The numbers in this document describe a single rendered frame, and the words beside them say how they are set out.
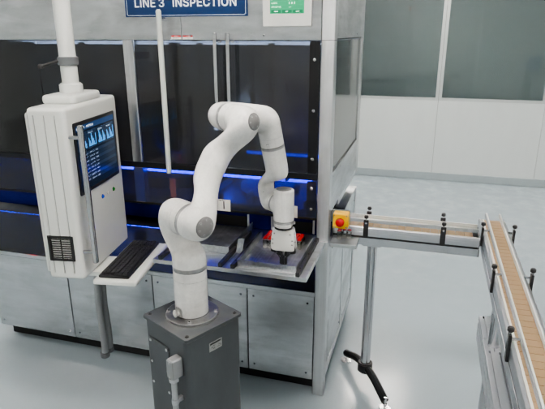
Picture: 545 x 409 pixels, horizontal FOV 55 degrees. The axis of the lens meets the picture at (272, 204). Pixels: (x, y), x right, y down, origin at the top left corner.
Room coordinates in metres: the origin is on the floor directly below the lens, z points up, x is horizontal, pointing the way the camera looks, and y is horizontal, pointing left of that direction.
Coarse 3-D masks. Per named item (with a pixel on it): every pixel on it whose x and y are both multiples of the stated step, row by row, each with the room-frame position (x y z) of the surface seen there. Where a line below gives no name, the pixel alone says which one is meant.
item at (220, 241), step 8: (216, 224) 2.54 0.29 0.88; (216, 232) 2.42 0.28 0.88; (224, 232) 2.42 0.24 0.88; (232, 232) 2.42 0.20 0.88; (240, 232) 2.42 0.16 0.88; (208, 240) 2.32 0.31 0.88; (216, 240) 2.32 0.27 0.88; (224, 240) 2.32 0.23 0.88; (232, 240) 2.32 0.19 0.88; (208, 248) 2.19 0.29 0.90; (216, 248) 2.18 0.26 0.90; (224, 248) 2.17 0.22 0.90
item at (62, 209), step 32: (64, 96) 2.19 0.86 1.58; (96, 96) 2.38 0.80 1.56; (32, 128) 2.08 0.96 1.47; (64, 128) 2.06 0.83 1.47; (96, 128) 2.31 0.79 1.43; (32, 160) 2.10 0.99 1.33; (64, 160) 2.06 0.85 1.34; (96, 160) 2.27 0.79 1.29; (64, 192) 2.07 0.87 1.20; (96, 192) 2.25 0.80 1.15; (64, 224) 2.07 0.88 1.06; (96, 224) 2.21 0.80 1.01; (64, 256) 2.07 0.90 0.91
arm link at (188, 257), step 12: (168, 204) 1.69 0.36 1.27; (180, 204) 1.66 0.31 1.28; (168, 216) 1.65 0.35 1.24; (168, 228) 1.66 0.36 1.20; (168, 240) 1.67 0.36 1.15; (180, 240) 1.68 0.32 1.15; (180, 252) 1.64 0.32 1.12; (192, 252) 1.64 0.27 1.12; (204, 252) 1.68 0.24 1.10; (180, 264) 1.62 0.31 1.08; (192, 264) 1.62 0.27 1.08; (204, 264) 1.65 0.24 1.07
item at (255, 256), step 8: (256, 240) 2.27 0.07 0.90; (312, 240) 2.25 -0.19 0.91; (248, 248) 2.16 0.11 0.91; (256, 248) 2.22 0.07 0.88; (264, 248) 2.22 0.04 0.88; (296, 248) 2.22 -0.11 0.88; (304, 248) 2.22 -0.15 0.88; (240, 256) 2.06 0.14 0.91; (248, 256) 2.13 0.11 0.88; (256, 256) 2.13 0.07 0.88; (264, 256) 2.13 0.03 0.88; (272, 256) 2.13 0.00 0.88; (288, 256) 2.13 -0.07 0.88; (296, 256) 2.13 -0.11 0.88; (304, 256) 2.09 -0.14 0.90; (240, 264) 2.02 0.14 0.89; (248, 264) 2.01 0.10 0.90; (256, 264) 2.00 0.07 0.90; (264, 264) 1.99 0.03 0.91; (272, 264) 1.98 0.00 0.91; (280, 264) 2.05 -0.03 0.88; (288, 264) 2.05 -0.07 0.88; (296, 264) 2.05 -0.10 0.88; (280, 272) 1.97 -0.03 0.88; (288, 272) 1.96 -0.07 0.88
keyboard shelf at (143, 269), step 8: (160, 248) 2.40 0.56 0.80; (112, 256) 2.32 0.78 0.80; (152, 256) 2.30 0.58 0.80; (104, 264) 2.23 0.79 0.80; (144, 264) 2.22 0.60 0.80; (152, 264) 2.25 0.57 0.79; (96, 272) 2.15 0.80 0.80; (136, 272) 2.13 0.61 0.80; (144, 272) 2.14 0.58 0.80; (96, 280) 2.06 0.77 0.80; (104, 280) 2.05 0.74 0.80; (112, 280) 2.05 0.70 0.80; (120, 280) 2.05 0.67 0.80; (128, 280) 2.05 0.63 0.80; (136, 280) 2.06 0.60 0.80
